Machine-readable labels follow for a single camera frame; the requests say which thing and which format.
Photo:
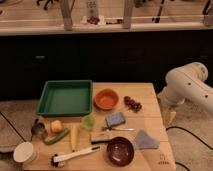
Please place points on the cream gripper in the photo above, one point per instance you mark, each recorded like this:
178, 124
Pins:
168, 113

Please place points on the grey towel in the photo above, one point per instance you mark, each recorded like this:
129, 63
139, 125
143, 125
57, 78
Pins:
144, 141

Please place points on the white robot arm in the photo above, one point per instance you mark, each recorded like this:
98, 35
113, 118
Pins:
185, 82

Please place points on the dark purple bowl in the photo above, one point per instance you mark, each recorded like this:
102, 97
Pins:
120, 151

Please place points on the orange red bowl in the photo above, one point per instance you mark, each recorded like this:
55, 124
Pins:
106, 99

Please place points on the bunch of dark grapes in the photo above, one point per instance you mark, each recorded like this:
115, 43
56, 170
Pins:
132, 104

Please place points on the blue sponge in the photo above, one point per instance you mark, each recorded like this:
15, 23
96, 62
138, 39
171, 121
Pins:
115, 119

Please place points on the metal spoon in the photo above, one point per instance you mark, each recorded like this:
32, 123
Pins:
116, 129

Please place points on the wooden block brush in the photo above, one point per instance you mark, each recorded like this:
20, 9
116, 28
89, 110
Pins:
99, 137

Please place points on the small green cup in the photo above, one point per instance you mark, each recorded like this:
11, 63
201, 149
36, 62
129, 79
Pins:
88, 122

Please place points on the yellow corn cob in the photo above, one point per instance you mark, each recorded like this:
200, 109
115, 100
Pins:
74, 137

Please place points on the green plastic tray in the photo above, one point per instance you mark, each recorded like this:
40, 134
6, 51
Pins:
66, 98

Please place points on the orange yellow fruit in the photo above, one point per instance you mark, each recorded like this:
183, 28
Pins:
56, 126

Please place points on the green cucumber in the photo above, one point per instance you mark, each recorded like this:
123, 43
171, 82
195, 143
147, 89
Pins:
57, 138

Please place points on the metal measuring cup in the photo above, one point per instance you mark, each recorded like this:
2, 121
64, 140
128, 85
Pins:
38, 130

